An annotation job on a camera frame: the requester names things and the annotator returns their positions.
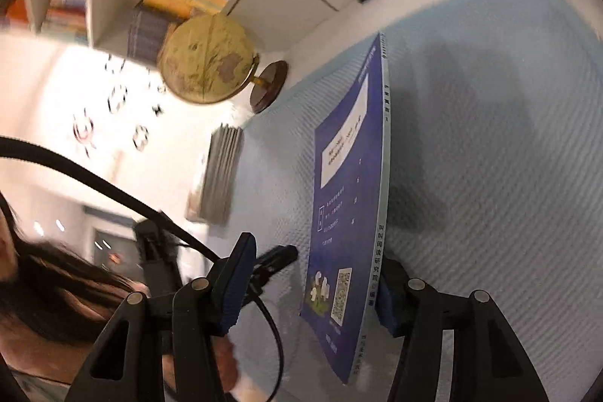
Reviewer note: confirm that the pile of thin books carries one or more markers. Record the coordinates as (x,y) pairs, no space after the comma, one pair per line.
(221,176)

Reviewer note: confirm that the person with dark hair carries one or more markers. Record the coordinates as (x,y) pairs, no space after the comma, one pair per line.
(56,289)

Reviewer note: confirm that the blue ginkgo-print table mat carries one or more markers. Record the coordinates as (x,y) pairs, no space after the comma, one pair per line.
(471,147)

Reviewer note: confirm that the blue flower-print book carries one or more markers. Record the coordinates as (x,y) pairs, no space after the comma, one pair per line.
(348,204)

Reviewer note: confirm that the black bird wall decal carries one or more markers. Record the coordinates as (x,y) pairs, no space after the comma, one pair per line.
(158,108)

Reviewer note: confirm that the row of black volumes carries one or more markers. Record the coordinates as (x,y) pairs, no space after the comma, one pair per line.
(146,34)

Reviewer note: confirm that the black outline cloud decal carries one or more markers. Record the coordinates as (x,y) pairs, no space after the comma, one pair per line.
(110,98)
(135,138)
(107,65)

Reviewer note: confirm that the red sun wall decal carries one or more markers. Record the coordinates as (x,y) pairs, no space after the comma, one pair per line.
(84,131)

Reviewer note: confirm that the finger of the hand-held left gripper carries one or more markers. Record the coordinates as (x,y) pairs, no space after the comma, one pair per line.
(278,256)

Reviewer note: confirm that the antique yellow globe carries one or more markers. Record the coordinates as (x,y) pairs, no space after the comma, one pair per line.
(207,58)

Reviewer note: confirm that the person's left hand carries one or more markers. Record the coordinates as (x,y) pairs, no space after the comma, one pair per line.
(228,359)

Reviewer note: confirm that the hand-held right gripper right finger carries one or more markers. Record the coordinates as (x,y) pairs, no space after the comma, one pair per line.
(386,303)

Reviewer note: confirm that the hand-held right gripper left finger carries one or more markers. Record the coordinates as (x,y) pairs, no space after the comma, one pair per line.
(238,289)

